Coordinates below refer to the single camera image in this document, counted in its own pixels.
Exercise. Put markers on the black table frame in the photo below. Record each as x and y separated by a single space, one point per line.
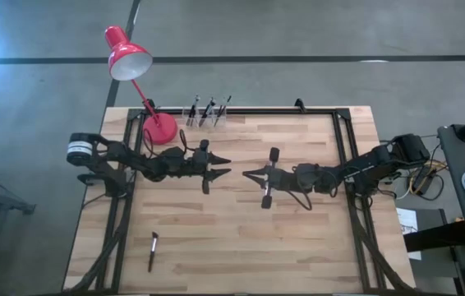
265 111

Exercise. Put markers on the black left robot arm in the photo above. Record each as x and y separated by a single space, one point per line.
134 158

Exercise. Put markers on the red desk lamp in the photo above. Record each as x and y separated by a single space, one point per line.
160 129

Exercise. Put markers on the short thin makeup brush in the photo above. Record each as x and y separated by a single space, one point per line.
190 117

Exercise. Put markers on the black silver-ferrule blush brush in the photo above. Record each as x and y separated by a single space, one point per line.
152 252

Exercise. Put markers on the black power box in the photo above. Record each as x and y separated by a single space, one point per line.
423 181

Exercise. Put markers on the clear acrylic brush organizer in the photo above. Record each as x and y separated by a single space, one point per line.
223 122

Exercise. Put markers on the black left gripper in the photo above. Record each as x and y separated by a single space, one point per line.
203 164

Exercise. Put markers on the black table clamp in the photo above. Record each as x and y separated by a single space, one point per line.
299 104
149 103

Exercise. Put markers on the white paper sheet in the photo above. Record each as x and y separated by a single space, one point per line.
407 220

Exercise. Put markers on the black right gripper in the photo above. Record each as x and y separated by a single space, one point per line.
284 178

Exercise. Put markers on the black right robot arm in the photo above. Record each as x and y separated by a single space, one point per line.
380 162

